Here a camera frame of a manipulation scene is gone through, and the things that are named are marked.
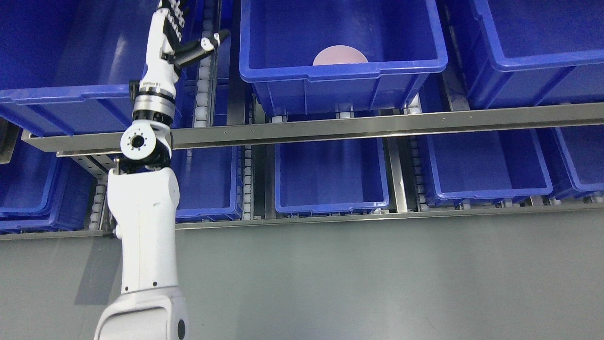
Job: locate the metal shelf rack frame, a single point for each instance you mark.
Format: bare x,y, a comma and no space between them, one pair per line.
94,150

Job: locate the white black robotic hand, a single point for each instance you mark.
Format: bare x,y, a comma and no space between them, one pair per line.
166,55

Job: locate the blue bin lower middle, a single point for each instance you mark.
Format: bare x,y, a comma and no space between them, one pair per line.
335,176

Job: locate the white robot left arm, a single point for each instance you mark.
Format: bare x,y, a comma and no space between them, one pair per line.
142,195

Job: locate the blue bin upper right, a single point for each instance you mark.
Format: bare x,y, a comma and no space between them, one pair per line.
515,53

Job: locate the pink bowl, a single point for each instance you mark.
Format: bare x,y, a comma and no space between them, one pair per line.
338,55

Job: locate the blue bin upper left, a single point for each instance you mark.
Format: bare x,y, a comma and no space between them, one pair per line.
66,64

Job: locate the blue bin far right lower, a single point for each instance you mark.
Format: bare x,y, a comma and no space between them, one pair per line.
574,158

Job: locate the blue bin with bowls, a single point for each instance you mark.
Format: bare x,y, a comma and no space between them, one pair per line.
279,39

